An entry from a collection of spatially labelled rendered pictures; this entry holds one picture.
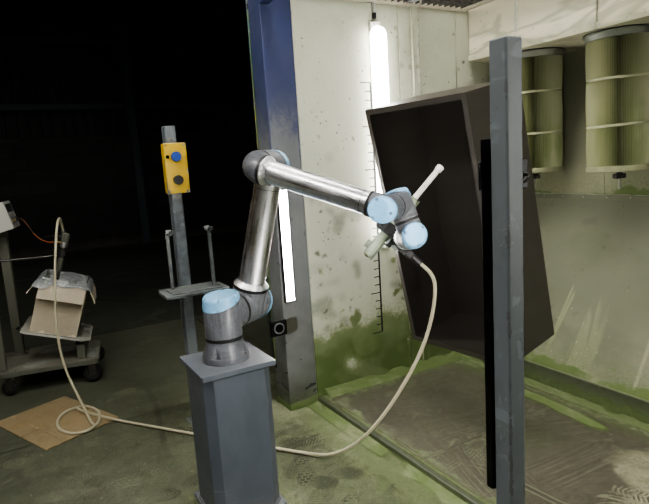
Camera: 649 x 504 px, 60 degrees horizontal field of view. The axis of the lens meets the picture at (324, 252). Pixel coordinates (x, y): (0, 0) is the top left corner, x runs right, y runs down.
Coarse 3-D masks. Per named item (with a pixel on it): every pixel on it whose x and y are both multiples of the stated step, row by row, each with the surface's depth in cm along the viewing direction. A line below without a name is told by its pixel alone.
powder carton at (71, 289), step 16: (48, 272) 404; (64, 272) 411; (48, 288) 372; (64, 288) 376; (80, 288) 379; (48, 304) 376; (64, 304) 379; (80, 304) 376; (32, 320) 374; (48, 320) 377; (64, 320) 381; (80, 320) 389
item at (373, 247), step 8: (440, 168) 232; (432, 176) 232; (424, 184) 232; (416, 192) 232; (416, 200) 231; (368, 240) 231; (376, 240) 229; (384, 240) 229; (368, 248) 229; (376, 248) 229; (368, 256) 229; (408, 256) 230; (416, 256) 231; (416, 264) 232
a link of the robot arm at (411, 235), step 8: (408, 224) 196; (416, 224) 196; (400, 232) 199; (408, 232) 196; (416, 232) 196; (424, 232) 197; (400, 240) 202; (408, 240) 196; (416, 240) 196; (424, 240) 197; (408, 248) 203; (416, 248) 200
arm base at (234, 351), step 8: (240, 336) 227; (208, 344) 224; (216, 344) 222; (224, 344) 222; (232, 344) 223; (240, 344) 226; (208, 352) 224; (216, 352) 223; (224, 352) 222; (232, 352) 223; (240, 352) 225; (248, 352) 229; (208, 360) 223; (216, 360) 221; (224, 360) 221; (232, 360) 222; (240, 360) 224
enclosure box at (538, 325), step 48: (432, 96) 242; (480, 96) 222; (384, 144) 274; (432, 144) 286; (480, 144) 224; (528, 144) 242; (384, 192) 274; (432, 192) 296; (480, 192) 228; (528, 192) 245; (432, 240) 299; (480, 240) 283; (528, 240) 248; (432, 288) 302; (480, 288) 294; (528, 288) 251; (432, 336) 294; (480, 336) 282; (528, 336) 254
